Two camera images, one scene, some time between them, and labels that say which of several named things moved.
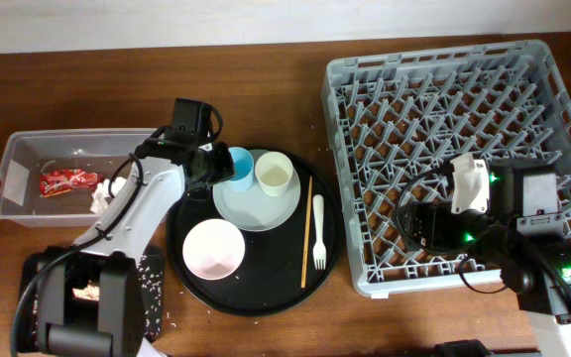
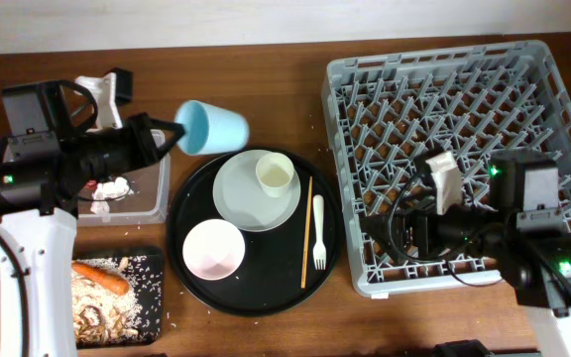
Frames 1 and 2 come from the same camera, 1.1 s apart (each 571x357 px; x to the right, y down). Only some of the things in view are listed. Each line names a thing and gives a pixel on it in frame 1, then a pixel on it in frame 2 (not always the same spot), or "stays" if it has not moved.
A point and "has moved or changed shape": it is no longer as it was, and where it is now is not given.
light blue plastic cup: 244,167 has moved or changed shape
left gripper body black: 220,165 to 115,150
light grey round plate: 254,210 stays
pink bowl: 213,249 stays
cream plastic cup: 274,171 stays
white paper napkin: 101,191 stays
